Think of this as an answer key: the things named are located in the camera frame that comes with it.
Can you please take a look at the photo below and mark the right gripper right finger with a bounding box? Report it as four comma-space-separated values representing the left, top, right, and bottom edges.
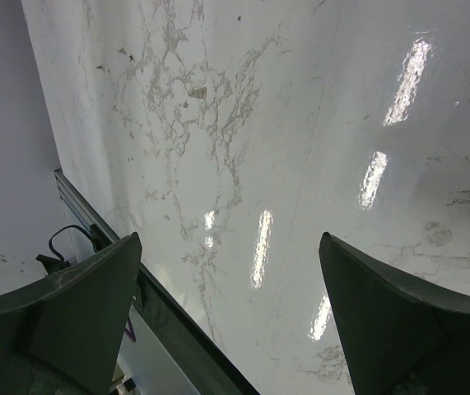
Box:
319, 232, 470, 394

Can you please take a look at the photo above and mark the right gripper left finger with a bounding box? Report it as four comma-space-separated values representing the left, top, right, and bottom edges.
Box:
0, 233, 142, 394

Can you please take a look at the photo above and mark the thin black cable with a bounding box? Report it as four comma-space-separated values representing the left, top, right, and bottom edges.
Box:
35, 224, 100, 268

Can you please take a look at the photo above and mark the aluminium rail profile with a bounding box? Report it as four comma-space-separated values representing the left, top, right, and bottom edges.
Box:
54, 169, 119, 252

